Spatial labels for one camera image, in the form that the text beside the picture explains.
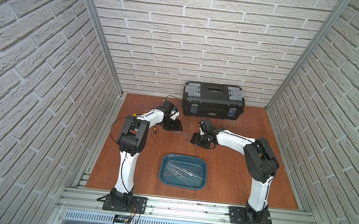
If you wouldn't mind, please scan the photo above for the aluminium front rail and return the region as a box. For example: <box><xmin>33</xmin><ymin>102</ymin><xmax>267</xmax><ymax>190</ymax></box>
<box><xmin>55</xmin><ymin>187</ymin><xmax>317</xmax><ymax>224</ymax></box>

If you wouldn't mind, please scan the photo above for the yellow utility knife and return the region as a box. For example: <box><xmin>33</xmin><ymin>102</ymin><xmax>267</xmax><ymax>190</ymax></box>
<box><xmin>132</xmin><ymin>113</ymin><xmax>146</xmax><ymax>117</ymax></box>

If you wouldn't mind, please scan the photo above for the clear triangular scale ruler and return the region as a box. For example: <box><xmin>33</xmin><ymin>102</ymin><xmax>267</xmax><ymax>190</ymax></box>
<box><xmin>168</xmin><ymin>161</ymin><xmax>203</xmax><ymax>178</ymax></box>

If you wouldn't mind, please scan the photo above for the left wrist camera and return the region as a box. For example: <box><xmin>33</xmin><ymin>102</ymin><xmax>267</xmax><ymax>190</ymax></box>
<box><xmin>159</xmin><ymin>100</ymin><xmax>180</xmax><ymax>120</ymax></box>

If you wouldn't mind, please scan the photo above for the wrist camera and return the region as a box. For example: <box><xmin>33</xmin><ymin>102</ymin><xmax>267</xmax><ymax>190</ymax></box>
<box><xmin>199</xmin><ymin>118</ymin><xmax>217</xmax><ymax>135</ymax></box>
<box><xmin>159</xmin><ymin>100</ymin><xmax>180</xmax><ymax>120</ymax></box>

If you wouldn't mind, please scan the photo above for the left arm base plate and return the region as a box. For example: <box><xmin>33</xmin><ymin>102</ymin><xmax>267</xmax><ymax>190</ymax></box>
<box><xmin>102</xmin><ymin>194</ymin><xmax>148</xmax><ymax>214</ymax></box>

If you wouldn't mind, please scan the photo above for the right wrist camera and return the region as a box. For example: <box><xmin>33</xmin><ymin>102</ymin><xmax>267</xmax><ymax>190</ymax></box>
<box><xmin>199</xmin><ymin>118</ymin><xmax>217</xmax><ymax>135</ymax></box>

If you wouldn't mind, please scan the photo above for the teal plastic tray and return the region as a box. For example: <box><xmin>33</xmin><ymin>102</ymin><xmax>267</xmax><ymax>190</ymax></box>
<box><xmin>159</xmin><ymin>153</ymin><xmax>207</xmax><ymax>190</ymax></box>

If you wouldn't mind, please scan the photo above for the left controller board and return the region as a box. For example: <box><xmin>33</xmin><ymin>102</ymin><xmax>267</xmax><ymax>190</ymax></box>
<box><xmin>111</xmin><ymin>214</ymin><xmax>133</xmax><ymax>224</ymax></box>

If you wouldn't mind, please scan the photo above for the clear stencil ruler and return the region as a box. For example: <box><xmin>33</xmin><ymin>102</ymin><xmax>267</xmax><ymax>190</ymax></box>
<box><xmin>173</xmin><ymin>130</ymin><xmax>193</xmax><ymax>140</ymax></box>
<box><xmin>163</xmin><ymin>165</ymin><xmax>203</xmax><ymax>188</ymax></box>
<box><xmin>165</xmin><ymin>164</ymin><xmax>203</xmax><ymax>180</ymax></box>
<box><xmin>163</xmin><ymin>169</ymin><xmax>193</xmax><ymax>183</ymax></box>

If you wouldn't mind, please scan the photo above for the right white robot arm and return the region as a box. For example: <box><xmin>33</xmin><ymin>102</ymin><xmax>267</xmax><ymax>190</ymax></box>
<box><xmin>191</xmin><ymin>128</ymin><xmax>280</xmax><ymax>222</ymax></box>

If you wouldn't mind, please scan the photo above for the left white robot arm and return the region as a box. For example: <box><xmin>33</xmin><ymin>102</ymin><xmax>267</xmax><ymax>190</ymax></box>
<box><xmin>110</xmin><ymin>104</ymin><xmax>182</xmax><ymax>207</ymax></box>

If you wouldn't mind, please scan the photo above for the black plastic toolbox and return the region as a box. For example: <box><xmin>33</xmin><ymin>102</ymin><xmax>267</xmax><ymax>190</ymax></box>
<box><xmin>182</xmin><ymin>81</ymin><xmax>245</xmax><ymax>120</ymax></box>

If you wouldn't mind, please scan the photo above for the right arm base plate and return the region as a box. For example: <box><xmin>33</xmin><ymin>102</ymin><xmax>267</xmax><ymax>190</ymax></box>
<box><xmin>228</xmin><ymin>206</ymin><xmax>272</xmax><ymax>224</ymax></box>

